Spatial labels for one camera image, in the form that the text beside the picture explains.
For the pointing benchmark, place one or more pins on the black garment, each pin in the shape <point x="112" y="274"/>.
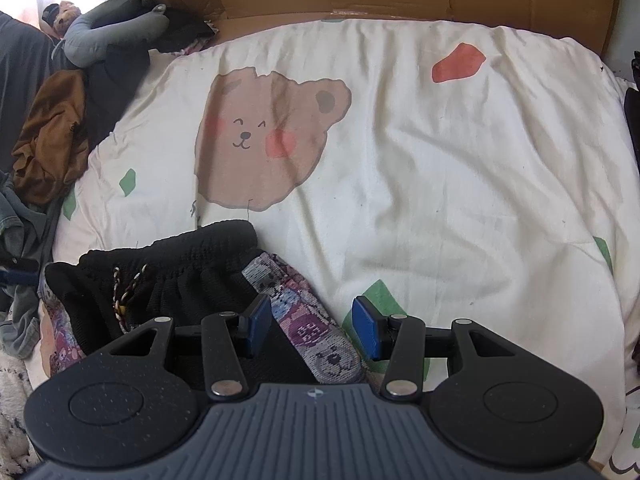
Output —
<point x="125" y="75"/>

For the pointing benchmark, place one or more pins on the brown garment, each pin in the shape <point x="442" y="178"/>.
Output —
<point x="50" y="145"/>

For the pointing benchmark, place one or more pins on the black shorts with bear-print trim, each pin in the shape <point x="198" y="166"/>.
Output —
<point x="200" y="270"/>

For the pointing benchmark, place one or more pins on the grey neck pillow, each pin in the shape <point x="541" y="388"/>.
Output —
<point x="95" y="35"/>

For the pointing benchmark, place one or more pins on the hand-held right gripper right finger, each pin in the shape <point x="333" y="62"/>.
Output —
<point x="365" y="327"/>

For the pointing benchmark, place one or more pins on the white fluffy speckled blanket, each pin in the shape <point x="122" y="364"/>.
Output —
<point x="12" y="410"/>

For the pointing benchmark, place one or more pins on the grey-green shirt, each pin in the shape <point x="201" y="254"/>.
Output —
<point x="22" y="225"/>

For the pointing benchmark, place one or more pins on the small teddy bear toy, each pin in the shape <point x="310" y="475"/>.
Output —
<point x="62" y="17"/>

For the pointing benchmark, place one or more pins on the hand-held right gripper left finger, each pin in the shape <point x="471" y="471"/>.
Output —
<point x="260" y="325"/>

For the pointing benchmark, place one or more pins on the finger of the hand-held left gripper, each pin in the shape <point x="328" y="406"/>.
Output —
<point x="20" y="266"/>

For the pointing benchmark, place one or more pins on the cream bear printed blanket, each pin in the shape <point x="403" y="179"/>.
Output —
<point x="425" y="160"/>

